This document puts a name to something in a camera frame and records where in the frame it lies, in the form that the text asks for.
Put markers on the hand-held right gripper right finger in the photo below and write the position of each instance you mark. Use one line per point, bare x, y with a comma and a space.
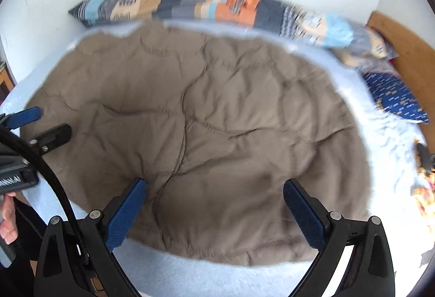
306, 215

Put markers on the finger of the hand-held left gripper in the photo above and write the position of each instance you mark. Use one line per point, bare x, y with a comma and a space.
54, 137
23, 116

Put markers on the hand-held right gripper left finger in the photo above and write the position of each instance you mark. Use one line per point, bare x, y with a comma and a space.
124, 215

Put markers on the brown puffer jacket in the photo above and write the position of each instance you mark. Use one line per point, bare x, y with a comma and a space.
210, 133

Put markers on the person's left hand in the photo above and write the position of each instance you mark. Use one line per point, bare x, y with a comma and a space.
6, 218

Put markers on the wooden furniture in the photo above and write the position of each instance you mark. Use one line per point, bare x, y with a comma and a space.
5, 82

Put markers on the light blue fleece blanket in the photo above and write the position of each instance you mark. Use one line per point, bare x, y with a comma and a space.
384, 154

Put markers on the yellow printed cloth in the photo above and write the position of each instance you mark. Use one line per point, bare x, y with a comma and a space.
426, 195

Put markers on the navy star-print pillow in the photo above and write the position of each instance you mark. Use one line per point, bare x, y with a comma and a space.
394, 96

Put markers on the patchwork quilt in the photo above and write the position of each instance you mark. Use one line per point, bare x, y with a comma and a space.
190, 8

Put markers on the wooden headboard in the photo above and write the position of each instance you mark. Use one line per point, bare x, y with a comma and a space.
407, 42

